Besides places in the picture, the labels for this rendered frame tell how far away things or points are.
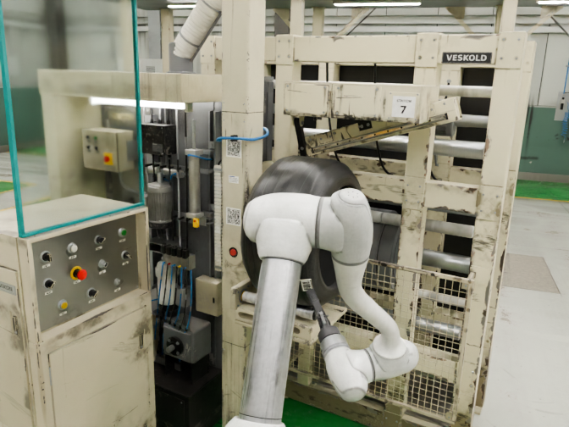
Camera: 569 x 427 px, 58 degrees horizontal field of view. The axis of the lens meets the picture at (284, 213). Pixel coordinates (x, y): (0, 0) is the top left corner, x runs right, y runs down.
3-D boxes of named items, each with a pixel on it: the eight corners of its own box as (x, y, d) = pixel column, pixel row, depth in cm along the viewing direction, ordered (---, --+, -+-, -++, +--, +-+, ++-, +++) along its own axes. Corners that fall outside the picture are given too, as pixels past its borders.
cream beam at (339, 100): (282, 115, 226) (283, 80, 223) (307, 113, 248) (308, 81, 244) (419, 124, 198) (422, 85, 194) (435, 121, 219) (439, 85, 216)
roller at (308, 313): (238, 296, 215) (243, 288, 218) (241, 302, 219) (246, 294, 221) (313, 317, 199) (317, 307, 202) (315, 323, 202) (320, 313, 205)
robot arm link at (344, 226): (372, 238, 139) (323, 234, 141) (378, 180, 128) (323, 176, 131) (369, 270, 128) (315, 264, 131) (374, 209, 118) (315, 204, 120)
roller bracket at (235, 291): (229, 309, 216) (229, 287, 213) (277, 280, 249) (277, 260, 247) (235, 311, 214) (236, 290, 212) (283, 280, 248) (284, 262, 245)
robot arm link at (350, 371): (322, 369, 168) (359, 360, 171) (338, 411, 156) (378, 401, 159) (323, 348, 161) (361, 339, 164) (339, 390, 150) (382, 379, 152)
